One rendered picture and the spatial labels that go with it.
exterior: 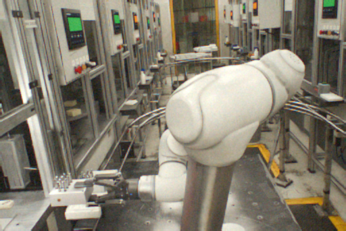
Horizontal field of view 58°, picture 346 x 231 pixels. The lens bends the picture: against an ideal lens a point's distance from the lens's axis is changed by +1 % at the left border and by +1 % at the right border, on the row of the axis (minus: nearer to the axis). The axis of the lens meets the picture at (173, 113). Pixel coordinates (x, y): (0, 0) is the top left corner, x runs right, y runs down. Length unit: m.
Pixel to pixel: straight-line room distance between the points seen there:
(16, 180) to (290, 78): 1.29
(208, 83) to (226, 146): 0.12
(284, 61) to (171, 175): 0.60
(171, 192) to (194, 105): 0.61
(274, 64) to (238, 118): 0.16
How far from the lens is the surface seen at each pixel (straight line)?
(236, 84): 0.56
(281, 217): 1.60
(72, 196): 1.17
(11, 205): 1.41
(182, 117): 0.53
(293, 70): 0.66
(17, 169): 1.57
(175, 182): 1.09
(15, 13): 1.33
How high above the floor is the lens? 1.60
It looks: 17 degrees down
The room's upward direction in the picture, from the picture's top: 5 degrees counter-clockwise
